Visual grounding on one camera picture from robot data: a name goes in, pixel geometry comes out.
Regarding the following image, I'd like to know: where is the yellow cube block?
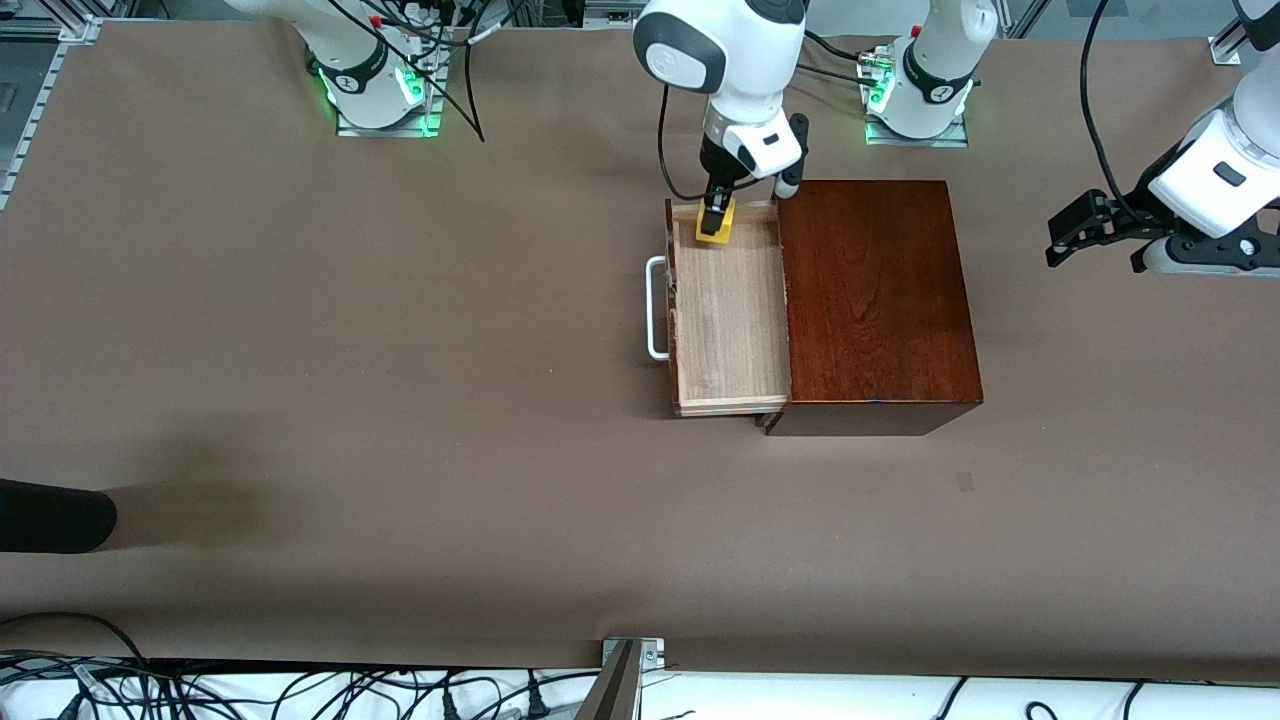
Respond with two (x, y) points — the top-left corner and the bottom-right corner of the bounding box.
(696, 197), (739, 246)

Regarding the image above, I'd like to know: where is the wooden drawer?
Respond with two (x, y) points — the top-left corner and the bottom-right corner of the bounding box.
(665, 198), (793, 418)

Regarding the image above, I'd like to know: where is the white metal drawer handle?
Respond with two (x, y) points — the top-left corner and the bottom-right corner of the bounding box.
(646, 256), (673, 361)

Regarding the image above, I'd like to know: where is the dark wooden cabinet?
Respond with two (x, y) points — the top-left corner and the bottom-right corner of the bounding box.
(755, 180), (984, 437)

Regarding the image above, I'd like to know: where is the brown table cover sheet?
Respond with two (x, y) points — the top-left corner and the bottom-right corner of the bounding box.
(0, 18), (1280, 686)

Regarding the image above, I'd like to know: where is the black ribbed round-ended pole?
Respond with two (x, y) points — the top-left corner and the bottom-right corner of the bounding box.
(0, 479), (118, 554)

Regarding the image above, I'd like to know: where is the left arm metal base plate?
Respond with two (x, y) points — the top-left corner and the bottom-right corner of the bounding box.
(862, 45), (971, 149)

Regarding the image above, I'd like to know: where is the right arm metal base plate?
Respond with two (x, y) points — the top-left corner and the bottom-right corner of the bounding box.
(335, 60), (447, 139)

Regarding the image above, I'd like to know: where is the aluminium bracket with post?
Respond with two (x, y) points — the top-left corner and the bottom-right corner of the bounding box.
(600, 636), (666, 673)

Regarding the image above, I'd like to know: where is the grey metal post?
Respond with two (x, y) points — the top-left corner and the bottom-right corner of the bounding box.
(575, 640), (641, 720)

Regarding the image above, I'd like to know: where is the aluminium profile rail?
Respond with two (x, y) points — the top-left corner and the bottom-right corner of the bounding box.
(0, 15), (104, 211)

